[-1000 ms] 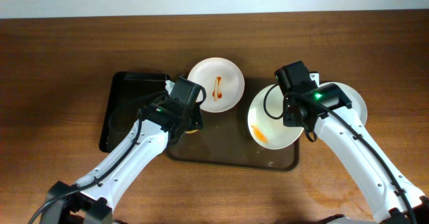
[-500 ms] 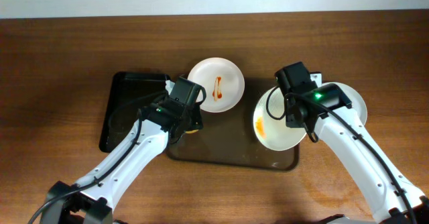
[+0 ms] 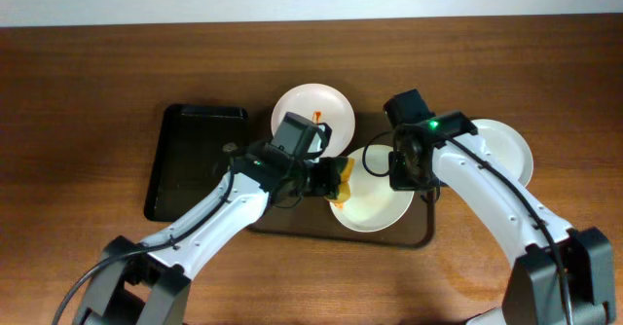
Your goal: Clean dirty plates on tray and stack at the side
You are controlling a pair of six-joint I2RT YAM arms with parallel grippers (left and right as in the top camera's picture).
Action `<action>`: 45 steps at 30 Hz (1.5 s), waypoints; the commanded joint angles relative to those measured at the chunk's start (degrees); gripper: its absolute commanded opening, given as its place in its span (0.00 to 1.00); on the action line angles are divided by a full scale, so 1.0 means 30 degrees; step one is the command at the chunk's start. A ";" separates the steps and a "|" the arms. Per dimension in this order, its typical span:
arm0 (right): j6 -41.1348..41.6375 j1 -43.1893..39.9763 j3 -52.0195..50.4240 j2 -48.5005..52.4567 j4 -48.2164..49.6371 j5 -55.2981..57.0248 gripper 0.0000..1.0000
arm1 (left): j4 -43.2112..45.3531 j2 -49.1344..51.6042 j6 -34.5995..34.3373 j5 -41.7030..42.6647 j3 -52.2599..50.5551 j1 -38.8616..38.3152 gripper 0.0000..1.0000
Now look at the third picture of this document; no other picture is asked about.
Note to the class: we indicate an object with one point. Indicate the brown serving tray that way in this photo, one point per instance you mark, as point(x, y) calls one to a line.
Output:
point(313, 217)

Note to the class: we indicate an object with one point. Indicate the green and orange sponge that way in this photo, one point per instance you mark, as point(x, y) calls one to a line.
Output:
point(340, 170)

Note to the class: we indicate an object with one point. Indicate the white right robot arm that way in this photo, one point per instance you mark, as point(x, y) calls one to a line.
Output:
point(560, 275)

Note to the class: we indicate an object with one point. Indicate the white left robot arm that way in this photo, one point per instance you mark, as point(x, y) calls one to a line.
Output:
point(149, 282)

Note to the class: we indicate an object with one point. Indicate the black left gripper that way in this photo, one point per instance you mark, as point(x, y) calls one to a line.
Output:
point(324, 177)

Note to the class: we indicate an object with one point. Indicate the black water tray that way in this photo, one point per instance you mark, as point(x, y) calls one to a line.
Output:
point(190, 159)

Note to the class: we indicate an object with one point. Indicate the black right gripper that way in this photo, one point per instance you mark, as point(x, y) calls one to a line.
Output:
point(404, 179)

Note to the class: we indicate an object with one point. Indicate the white plate with ketchup streak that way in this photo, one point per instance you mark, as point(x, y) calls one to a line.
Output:
point(321, 104)

